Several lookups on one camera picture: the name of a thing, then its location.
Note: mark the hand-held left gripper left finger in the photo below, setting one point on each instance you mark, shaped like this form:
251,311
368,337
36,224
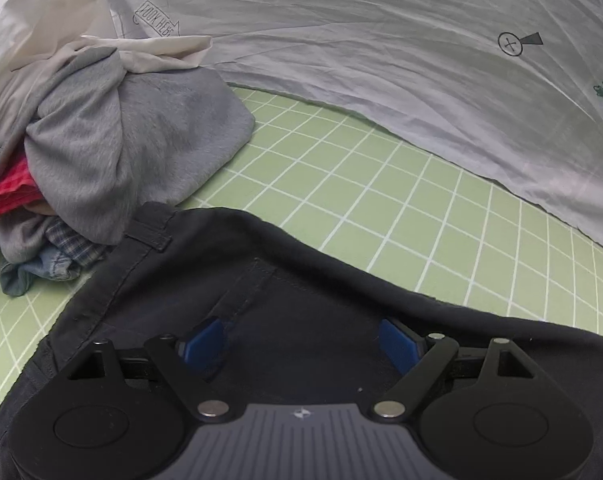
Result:
206,346

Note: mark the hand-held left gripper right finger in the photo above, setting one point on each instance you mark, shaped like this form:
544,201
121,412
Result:
396,346

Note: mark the black pants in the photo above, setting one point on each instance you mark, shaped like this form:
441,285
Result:
306,300

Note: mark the green grid mat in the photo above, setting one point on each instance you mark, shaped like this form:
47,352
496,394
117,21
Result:
381,185

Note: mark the plaid garment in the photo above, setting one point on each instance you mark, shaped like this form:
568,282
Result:
74,245

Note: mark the blue denim garment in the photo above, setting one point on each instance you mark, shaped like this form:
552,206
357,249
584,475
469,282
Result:
36,272

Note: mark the grey garment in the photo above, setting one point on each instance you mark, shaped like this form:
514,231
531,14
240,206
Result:
131,130

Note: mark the red garment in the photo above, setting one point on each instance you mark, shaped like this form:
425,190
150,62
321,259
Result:
6,192

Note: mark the grey printed bed sheet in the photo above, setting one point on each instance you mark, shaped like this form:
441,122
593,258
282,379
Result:
381,50

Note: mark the white garment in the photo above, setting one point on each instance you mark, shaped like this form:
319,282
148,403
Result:
36,25

